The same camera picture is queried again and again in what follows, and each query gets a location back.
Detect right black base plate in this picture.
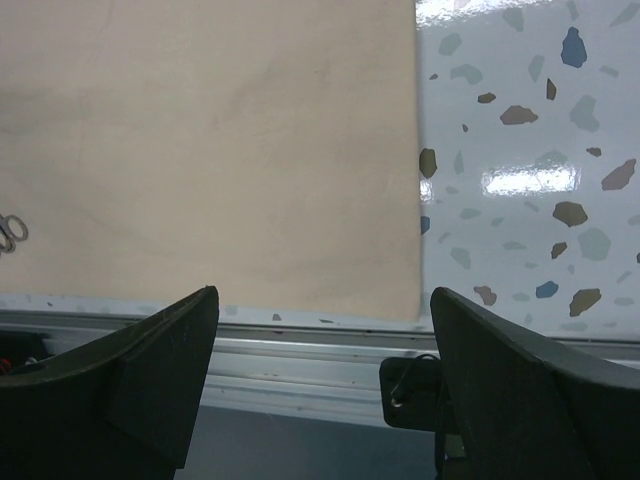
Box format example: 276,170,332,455
378,353,469,480

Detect beige cloth wrap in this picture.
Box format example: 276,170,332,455
1,1,421,321

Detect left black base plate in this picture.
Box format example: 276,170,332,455
0,330,51,376

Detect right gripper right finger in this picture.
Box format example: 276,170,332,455
430,287,639,479

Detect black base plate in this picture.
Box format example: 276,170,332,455
0,330,51,376
378,353,469,480

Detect aluminium front rail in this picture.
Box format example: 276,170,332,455
1,307,639,427

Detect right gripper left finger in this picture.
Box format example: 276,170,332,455
1,286,219,479

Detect steel surgical scissors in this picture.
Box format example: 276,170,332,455
0,214,29,253

